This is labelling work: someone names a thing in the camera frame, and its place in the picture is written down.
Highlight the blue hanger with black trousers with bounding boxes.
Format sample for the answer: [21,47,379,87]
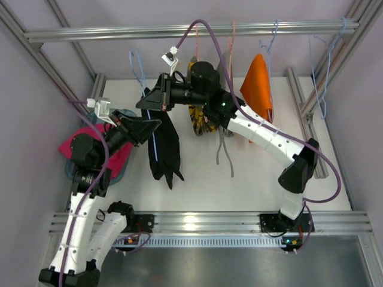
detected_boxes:
[128,47,159,161]

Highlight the black trousers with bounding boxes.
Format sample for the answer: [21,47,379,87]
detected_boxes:
[141,87,185,190]

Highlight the pink trousers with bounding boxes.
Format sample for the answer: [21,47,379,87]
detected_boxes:
[58,126,133,181]

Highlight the light blue wire hanger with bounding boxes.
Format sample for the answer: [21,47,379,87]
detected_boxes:
[308,16,349,120]

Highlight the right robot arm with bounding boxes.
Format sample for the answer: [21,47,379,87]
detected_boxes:
[136,62,319,229]

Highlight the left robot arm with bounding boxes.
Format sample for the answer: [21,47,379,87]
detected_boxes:
[38,110,161,286]

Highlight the camouflage trousers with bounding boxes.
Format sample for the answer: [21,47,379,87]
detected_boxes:
[186,56,217,136]

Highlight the pink hanger with grey trousers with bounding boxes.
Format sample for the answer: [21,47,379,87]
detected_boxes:
[227,20,236,86]

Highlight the orange trousers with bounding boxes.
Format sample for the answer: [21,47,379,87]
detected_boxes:
[240,53,273,123]

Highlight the blue hanger with orange trousers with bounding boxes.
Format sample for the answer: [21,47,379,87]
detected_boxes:
[259,20,279,123]

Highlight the teal plastic bin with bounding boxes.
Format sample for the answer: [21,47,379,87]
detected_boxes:
[65,112,129,185]

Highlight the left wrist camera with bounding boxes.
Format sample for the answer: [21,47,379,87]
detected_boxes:
[86,97,114,125]

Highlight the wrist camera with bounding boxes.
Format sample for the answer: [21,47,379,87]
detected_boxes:
[86,97,114,125]
[162,46,179,75]

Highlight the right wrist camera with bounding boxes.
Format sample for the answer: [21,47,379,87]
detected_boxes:
[162,46,179,75]

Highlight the grey trousers with drawstrings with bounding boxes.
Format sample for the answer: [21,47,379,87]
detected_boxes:
[216,50,235,178]

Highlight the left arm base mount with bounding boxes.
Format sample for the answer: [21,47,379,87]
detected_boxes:
[117,214,155,253]

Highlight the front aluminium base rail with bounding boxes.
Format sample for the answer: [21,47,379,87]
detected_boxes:
[49,210,372,236]

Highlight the slotted grey cable duct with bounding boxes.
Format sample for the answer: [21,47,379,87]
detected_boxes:
[110,233,288,248]

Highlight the aluminium hanging rail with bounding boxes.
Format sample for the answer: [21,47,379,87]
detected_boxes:
[23,19,359,43]

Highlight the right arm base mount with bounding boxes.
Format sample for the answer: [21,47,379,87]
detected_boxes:
[259,210,315,254]

